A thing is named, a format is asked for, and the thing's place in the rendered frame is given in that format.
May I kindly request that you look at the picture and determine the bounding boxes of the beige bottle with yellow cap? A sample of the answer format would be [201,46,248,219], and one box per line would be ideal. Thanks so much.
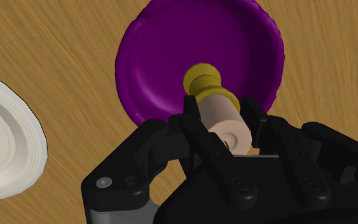
[182,62,253,155]

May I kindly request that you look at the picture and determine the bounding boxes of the white plate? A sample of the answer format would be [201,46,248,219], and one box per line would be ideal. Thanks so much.
[0,69,48,201]

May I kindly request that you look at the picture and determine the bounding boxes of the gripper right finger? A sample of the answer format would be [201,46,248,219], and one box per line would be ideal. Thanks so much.
[239,96,358,206]

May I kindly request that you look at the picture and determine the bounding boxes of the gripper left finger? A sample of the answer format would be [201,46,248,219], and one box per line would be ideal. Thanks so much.
[80,95,259,214]

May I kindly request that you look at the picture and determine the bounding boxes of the purple bowl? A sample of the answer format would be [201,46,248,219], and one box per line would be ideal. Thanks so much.
[114,0,286,127]

